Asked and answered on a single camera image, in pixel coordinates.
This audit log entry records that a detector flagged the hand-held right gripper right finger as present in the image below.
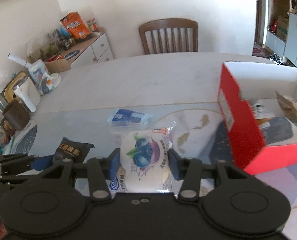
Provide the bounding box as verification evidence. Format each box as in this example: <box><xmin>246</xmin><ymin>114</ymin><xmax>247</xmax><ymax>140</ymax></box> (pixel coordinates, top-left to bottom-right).
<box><xmin>169</xmin><ymin>149</ymin><xmax>248</xmax><ymax>202</ymax></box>

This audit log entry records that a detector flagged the white electric kettle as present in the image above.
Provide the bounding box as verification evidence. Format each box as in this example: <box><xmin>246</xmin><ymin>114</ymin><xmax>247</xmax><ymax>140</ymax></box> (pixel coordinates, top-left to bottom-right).
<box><xmin>13</xmin><ymin>76</ymin><xmax>42</xmax><ymax>113</ymax></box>

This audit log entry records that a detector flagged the white printed packet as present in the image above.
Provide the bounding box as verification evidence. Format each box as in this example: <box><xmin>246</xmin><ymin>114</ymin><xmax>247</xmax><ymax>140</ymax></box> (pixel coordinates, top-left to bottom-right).
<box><xmin>250</xmin><ymin>99</ymin><xmax>276</xmax><ymax>119</ymax></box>

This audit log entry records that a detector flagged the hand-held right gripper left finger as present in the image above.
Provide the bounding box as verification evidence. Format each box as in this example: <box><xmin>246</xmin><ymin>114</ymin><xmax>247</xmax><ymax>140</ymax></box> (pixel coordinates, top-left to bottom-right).
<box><xmin>42</xmin><ymin>148</ymin><xmax>120</xmax><ymax>201</ymax></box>

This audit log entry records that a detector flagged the brown mug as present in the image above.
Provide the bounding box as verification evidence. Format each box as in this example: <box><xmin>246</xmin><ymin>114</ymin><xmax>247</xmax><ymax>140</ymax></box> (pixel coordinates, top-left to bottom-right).
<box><xmin>2</xmin><ymin>99</ymin><xmax>30</xmax><ymax>132</ymax></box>

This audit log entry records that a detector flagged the orange snack bag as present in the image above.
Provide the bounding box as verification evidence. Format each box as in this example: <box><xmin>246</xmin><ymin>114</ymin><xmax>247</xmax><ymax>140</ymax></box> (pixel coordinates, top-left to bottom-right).
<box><xmin>60</xmin><ymin>12</ymin><xmax>91</xmax><ymax>40</ymax></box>

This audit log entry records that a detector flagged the white handheld appliance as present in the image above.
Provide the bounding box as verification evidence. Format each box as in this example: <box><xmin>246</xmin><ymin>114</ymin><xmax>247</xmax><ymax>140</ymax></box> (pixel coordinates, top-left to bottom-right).
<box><xmin>8</xmin><ymin>53</ymin><xmax>34</xmax><ymax>68</ymax></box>

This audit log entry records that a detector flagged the white marble desktop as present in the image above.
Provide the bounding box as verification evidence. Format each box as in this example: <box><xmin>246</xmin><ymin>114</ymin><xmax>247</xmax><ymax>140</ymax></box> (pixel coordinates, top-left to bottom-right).
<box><xmin>0</xmin><ymin>51</ymin><xmax>297</xmax><ymax>240</ymax></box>

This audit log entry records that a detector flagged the black snack packet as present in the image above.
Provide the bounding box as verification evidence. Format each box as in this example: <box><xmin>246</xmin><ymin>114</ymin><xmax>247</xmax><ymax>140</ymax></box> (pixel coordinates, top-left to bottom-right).
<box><xmin>52</xmin><ymin>137</ymin><xmax>95</xmax><ymax>165</ymax></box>

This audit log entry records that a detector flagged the white packet with blue logo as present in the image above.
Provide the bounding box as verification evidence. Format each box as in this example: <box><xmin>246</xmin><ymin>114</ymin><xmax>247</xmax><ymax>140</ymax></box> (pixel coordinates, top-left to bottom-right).
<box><xmin>108</xmin><ymin>174</ymin><xmax>129</xmax><ymax>193</ymax></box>

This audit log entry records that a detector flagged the printed transparent table mat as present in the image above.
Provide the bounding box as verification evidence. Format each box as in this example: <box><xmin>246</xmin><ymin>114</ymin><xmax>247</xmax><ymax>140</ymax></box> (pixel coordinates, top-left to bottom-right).
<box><xmin>2</xmin><ymin>99</ymin><xmax>297</xmax><ymax>207</ymax></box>

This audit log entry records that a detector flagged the red patterned rug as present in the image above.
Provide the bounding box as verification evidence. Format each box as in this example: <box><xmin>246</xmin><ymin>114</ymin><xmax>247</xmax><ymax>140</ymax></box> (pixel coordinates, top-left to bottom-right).
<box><xmin>252</xmin><ymin>44</ymin><xmax>269</xmax><ymax>57</ymax></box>

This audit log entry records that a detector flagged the floral tissue packet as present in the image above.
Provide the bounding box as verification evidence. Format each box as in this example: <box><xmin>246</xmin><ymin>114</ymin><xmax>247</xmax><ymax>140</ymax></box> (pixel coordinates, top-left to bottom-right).
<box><xmin>42</xmin><ymin>72</ymin><xmax>61</xmax><ymax>92</ymax></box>

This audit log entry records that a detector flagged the brown paper packet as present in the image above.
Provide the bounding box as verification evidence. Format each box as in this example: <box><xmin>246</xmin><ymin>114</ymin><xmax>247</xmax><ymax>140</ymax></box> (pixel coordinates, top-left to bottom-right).
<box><xmin>276</xmin><ymin>91</ymin><xmax>297</xmax><ymax>123</ymax></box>

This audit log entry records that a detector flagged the pair of sneakers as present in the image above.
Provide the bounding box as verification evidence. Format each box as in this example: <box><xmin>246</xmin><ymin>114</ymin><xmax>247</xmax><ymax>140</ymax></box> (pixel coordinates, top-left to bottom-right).
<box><xmin>270</xmin><ymin>53</ymin><xmax>285</xmax><ymax>64</ymax></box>

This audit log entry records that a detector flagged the red and white cardboard box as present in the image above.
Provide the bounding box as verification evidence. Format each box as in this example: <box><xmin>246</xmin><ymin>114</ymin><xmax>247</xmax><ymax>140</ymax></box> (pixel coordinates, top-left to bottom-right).
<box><xmin>217</xmin><ymin>61</ymin><xmax>297</xmax><ymax>175</ymax></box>

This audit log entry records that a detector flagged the dark blue and white packet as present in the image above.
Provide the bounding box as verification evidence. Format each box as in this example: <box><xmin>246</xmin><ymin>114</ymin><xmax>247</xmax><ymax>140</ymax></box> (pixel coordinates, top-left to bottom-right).
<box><xmin>257</xmin><ymin>116</ymin><xmax>297</xmax><ymax>147</ymax></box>

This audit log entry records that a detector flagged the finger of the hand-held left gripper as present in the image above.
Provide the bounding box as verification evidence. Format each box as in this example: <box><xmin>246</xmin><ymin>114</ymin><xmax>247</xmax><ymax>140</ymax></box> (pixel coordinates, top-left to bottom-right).
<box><xmin>0</xmin><ymin>154</ymin><xmax>54</xmax><ymax>178</ymax></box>

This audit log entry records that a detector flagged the brown door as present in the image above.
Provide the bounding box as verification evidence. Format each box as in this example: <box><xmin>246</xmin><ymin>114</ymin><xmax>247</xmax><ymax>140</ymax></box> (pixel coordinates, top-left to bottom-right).
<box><xmin>255</xmin><ymin>0</ymin><xmax>263</xmax><ymax>43</ymax></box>

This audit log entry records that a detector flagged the yellow tray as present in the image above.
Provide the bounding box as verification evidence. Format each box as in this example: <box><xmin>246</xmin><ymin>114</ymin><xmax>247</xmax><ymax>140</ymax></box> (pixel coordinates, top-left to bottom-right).
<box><xmin>2</xmin><ymin>71</ymin><xmax>29</xmax><ymax>100</ymax></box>

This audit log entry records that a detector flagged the printed tissue pack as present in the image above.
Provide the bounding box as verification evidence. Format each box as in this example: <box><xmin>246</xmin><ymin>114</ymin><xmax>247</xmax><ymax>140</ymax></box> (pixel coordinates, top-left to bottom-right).
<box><xmin>28</xmin><ymin>60</ymin><xmax>51</xmax><ymax>94</ymax></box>

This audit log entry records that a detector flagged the blueberry bread packet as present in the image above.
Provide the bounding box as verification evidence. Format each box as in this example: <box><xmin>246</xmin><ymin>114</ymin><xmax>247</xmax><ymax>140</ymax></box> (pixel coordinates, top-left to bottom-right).
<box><xmin>111</xmin><ymin>120</ymin><xmax>177</xmax><ymax>193</ymax></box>

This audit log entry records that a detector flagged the white sideboard cabinet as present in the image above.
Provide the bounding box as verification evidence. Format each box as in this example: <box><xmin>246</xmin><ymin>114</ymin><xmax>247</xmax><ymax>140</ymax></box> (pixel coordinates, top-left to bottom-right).
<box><xmin>45</xmin><ymin>29</ymin><xmax>114</xmax><ymax>73</ymax></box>

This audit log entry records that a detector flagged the brown wooden chair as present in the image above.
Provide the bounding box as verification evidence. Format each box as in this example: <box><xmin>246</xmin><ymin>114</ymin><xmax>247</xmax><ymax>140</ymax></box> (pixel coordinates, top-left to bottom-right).
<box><xmin>138</xmin><ymin>18</ymin><xmax>198</xmax><ymax>55</ymax></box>

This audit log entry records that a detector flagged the blue-grey cabinet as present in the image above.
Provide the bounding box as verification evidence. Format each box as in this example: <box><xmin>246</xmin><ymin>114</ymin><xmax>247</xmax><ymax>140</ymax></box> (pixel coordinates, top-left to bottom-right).
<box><xmin>264</xmin><ymin>12</ymin><xmax>297</xmax><ymax>67</ymax></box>

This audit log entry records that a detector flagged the blue plate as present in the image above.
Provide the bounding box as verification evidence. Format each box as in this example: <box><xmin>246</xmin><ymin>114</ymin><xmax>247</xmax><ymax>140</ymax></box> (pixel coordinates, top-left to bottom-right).
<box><xmin>63</xmin><ymin>50</ymin><xmax>82</xmax><ymax>59</ymax></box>

